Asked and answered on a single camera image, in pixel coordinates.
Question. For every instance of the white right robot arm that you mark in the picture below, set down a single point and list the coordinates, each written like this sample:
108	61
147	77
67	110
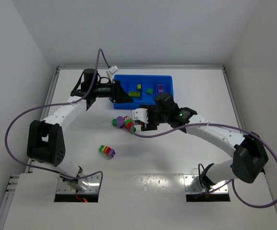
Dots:
247	154

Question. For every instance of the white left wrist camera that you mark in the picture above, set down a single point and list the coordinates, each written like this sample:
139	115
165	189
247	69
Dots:
111	72

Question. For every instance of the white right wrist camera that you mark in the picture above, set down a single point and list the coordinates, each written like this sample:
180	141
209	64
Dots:
140	114

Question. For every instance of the lime lego plate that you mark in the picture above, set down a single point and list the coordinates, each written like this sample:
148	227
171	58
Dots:
134	94

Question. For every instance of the small rainbow lego stack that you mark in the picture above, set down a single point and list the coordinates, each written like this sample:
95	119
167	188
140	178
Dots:
108	151

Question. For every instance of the blue divided plastic tray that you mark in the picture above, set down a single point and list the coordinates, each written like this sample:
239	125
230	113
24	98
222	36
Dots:
143	89

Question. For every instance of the green square lego brick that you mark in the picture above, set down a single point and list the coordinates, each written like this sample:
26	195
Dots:
149	91

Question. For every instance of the purple and green lego cluster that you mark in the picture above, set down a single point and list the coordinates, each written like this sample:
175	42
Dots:
124	122

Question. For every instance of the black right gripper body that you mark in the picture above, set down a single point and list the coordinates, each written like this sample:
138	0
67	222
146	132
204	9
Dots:
149	119

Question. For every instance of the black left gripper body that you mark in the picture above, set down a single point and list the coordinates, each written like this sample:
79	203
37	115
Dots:
115	91

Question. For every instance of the purple lego brick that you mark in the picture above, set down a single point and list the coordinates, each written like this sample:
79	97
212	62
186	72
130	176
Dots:
160	88

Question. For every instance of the metal base plate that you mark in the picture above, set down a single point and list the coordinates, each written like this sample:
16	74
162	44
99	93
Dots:
192	186
90	184

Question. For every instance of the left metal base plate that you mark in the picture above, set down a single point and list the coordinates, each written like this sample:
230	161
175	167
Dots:
90	184

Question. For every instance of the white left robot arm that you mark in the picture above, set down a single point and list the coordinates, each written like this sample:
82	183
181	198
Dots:
46	139

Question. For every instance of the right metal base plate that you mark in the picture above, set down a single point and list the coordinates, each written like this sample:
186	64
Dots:
192	186

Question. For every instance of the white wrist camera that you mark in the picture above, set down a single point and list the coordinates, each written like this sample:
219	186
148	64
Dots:
111	72
140	114

